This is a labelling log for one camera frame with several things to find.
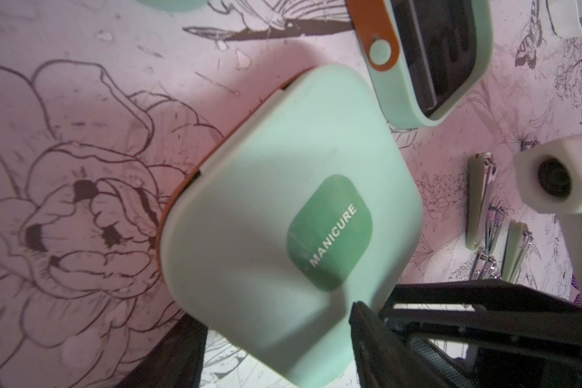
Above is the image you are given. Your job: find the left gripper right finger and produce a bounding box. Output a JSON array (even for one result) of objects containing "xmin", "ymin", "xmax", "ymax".
[{"xmin": 349, "ymin": 302, "xmax": 446, "ymax": 388}]

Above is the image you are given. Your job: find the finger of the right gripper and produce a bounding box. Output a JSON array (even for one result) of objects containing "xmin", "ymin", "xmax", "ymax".
[
  {"xmin": 378, "ymin": 309, "xmax": 582, "ymax": 361},
  {"xmin": 385, "ymin": 280, "xmax": 580, "ymax": 310}
]

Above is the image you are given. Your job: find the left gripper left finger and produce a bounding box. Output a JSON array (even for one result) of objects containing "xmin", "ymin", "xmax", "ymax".
[{"xmin": 118, "ymin": 315, "xmax": 208, "ymax": 388}]

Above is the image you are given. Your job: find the green clipper case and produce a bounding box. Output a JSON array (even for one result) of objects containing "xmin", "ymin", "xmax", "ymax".
[{"xmin": 158, "ymin": 65, "xmax": 423, "ymax": 387}]

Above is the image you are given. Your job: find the potted green plant white pot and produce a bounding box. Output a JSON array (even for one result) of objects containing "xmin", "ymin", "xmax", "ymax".
[{"xmin": 546, "ymin": 0, "xmax": 582, "ymax": 39}]

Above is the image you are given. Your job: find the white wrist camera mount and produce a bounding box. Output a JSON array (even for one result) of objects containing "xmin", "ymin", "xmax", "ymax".
[{"xmin": 514, "ymin": 134, "xmax": 582, "ymax": 297}]

